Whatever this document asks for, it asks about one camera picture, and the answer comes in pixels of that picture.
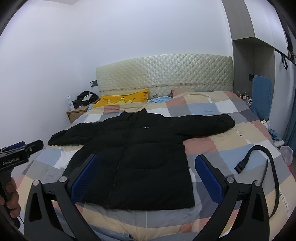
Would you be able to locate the patchwork plaid duvet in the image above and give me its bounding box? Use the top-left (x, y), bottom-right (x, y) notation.
top-left (16, 90), bottom-right (293, 241)

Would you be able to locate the wooden nightstand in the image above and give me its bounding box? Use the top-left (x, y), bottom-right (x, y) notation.
top-left (66, 99), bottom-right (100, 123)

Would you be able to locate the pink pillow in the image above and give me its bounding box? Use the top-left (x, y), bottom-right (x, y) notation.
top-left (171, 87), bottom-right (195, 97)

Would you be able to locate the black puffer jacket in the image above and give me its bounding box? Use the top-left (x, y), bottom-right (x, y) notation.
top-left (48, 109), bottom-right (235, 211)

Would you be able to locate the wall power socket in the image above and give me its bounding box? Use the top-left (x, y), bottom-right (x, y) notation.
top-left (90, 80), bottom-right (98, 87)

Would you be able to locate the cream quilted headboard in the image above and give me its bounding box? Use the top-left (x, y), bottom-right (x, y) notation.
top-left (96, 53), bottom-right (234, 97)

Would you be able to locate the light blue pillow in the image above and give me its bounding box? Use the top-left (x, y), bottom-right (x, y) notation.
top-left (148, 96), bottom-right (172, 103)

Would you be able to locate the white lotion bottle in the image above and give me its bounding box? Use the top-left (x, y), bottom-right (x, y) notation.
top-left (67, 96), bottom-right (75, 111)

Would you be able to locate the black strap with buckle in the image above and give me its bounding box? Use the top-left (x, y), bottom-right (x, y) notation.
top-left (234, 145), bottom-right (280, 219)

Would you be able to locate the grey white overhead cabinet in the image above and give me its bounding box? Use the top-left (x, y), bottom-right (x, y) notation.
top-left (222, 1), bottom-right (288, 56)

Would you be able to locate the person's left hand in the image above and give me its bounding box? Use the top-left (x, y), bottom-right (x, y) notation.
top-left (0, 177), bottom-right (21, 218)

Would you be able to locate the yellow crown pillow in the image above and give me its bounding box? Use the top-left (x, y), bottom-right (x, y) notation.
top-left (93, 88), bottom-right (149, 108)

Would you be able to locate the black bag on nightstand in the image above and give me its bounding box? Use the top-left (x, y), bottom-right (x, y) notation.
top-left (73, 91), bottom-right (99, 109)

